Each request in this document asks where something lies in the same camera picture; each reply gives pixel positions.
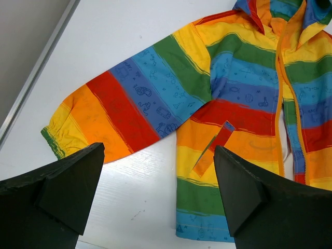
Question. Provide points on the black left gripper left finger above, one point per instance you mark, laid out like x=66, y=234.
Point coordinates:
x=49, y=206

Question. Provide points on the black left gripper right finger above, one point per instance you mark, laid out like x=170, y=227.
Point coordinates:
x=265, y=210

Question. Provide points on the rainbow striped hooded jacket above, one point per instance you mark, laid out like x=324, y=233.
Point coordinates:
x=256, y=79

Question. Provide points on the aluminium table edge rail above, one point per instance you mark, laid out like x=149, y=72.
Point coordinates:
x=30, y=30

